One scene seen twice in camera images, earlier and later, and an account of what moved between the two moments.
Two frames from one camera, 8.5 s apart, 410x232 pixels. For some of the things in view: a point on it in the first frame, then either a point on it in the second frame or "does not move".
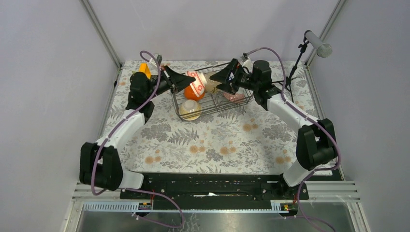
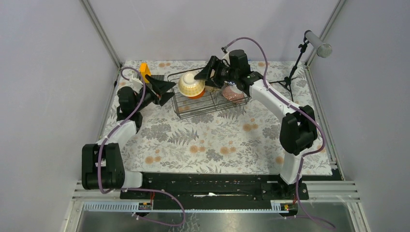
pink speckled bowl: [236, 98] does not move
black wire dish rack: [204, 90] does not move
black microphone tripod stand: [302, 48] does not move
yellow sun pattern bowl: [190, 109] to [189, 86]
